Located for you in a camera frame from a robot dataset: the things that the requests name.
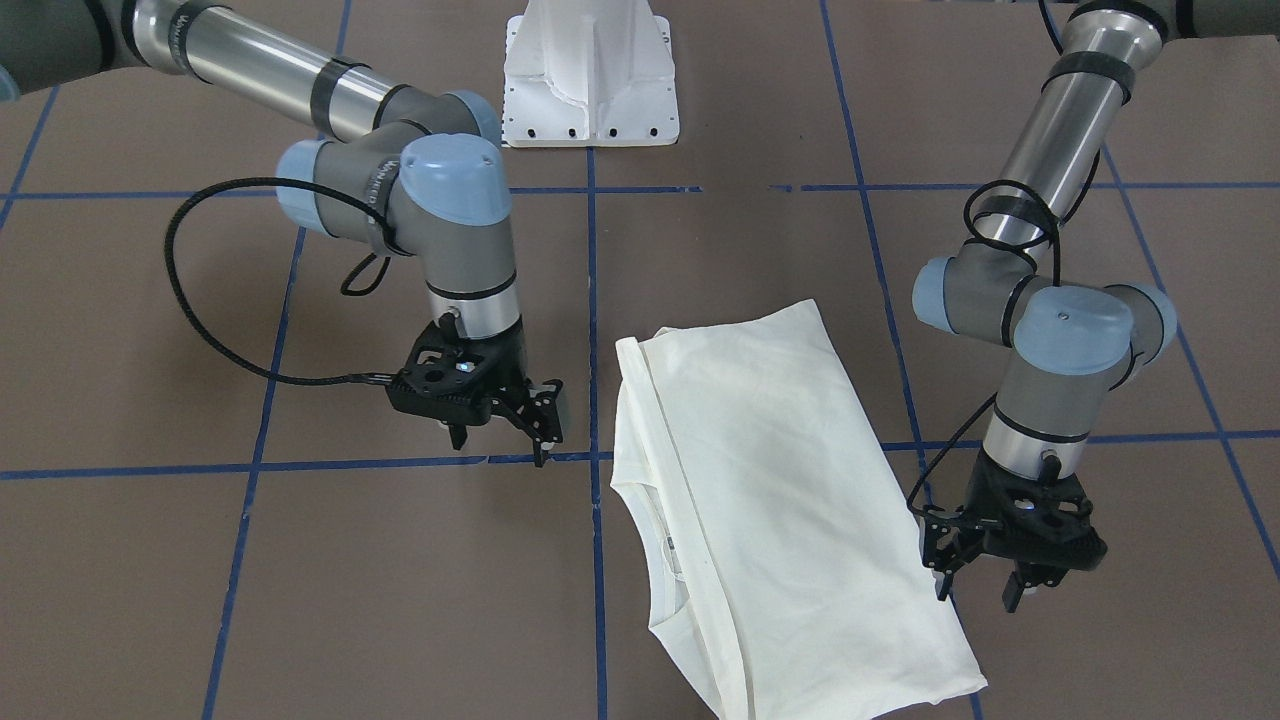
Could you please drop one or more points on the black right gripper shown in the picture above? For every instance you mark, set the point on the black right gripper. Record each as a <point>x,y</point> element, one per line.
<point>507,367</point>

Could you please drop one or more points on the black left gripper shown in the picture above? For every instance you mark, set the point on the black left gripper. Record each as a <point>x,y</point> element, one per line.
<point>982,497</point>

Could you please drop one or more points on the cream long-sleeve cat shirt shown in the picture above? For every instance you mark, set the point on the cream long-sleeve cat shirt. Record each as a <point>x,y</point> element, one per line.
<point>784,566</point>

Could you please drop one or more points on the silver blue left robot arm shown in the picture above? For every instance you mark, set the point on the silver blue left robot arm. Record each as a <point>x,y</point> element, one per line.
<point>1071,344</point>

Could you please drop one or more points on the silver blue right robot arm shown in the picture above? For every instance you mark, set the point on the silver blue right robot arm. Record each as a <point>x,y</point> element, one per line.
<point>409,174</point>

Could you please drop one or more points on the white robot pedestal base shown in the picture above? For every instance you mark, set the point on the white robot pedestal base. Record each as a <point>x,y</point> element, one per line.
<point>589,74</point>

